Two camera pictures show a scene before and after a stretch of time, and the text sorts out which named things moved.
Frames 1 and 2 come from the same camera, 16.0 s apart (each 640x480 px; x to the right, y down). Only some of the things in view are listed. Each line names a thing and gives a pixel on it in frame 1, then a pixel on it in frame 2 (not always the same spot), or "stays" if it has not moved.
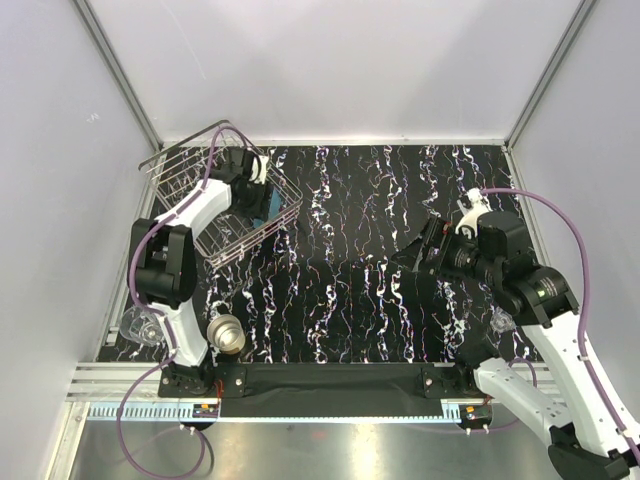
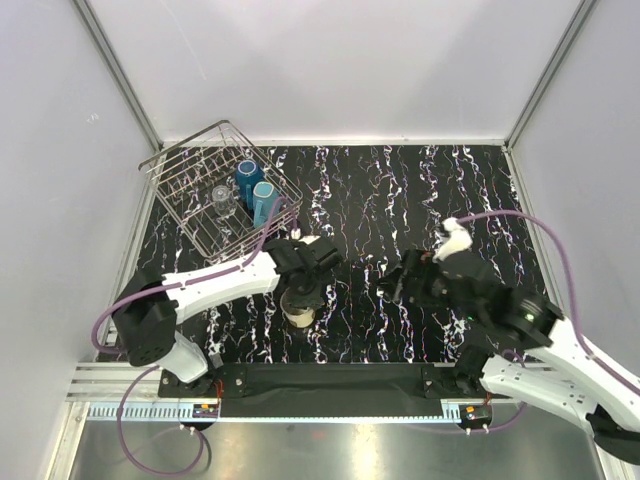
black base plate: x=326 y=389 stays
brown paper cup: x=226 y=333 -> x=300 y=316
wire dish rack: x=174 y=171 stays
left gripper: x=260 y=209 -> x=309 y=300
